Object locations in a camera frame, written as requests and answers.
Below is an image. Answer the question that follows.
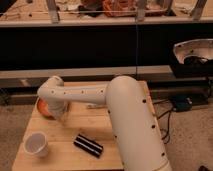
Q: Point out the white tube package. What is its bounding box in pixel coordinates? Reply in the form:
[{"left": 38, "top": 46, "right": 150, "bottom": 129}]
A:
[{"left": 86, "top": 104, "right": 106, "bottom": 109}]

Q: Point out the black cable on floor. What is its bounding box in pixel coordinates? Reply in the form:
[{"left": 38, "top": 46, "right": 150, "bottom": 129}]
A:
[{"left": 153, "top": 98, "right": 174, "bottom": 145}]

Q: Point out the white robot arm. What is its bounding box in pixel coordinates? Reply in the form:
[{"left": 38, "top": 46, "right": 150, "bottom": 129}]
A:
[{"left": 37, "top": 76, "right": 172, "bottom": 171}]

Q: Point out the black striped rectangular box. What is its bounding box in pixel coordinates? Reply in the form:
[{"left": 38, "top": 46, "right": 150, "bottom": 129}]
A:
[{"left": 73, "top": 134, "right": 103, "bottom": 158}]

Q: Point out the wooden table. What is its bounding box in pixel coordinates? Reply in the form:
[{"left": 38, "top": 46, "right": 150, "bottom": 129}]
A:
[{"left": 12, "top": 102, "right": 123, "bottom": 171}]

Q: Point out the orange ceramic bowl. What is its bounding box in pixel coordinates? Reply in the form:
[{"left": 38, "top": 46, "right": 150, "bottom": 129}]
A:
[{"left": 37, "top": 99, "right": 52, "bottom": 118}]

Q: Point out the clear plastic cup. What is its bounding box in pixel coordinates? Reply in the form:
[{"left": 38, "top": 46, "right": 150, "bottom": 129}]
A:
[{"left": 24, "top": 132, "right": 49, "bottom": 158}]

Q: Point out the orange crate on shelf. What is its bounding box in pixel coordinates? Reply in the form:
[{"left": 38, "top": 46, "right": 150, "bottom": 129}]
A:
[{"left": 102, "top": 0, "right": 136, "bottom": 17}]

